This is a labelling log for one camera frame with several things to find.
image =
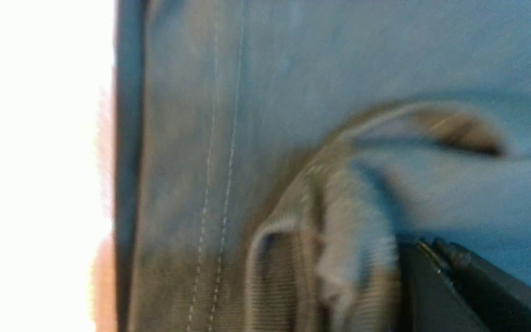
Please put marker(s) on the pink checkered tablecloth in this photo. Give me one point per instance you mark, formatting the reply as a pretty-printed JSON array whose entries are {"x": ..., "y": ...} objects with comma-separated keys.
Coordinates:
[{"x": 104, "y": 302}]

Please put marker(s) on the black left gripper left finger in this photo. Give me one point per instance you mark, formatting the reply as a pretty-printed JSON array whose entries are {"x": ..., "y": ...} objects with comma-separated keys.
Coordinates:
[{"x": 430, "y": 302}]

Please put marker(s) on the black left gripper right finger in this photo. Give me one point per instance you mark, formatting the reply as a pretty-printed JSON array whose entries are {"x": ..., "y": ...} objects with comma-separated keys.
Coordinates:
[{"x": 502, "y": 302}]

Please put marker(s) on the dark gray long-sleeved shirt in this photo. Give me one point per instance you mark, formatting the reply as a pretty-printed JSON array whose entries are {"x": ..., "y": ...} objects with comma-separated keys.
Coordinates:
[{"x": 272, "y": 155}]

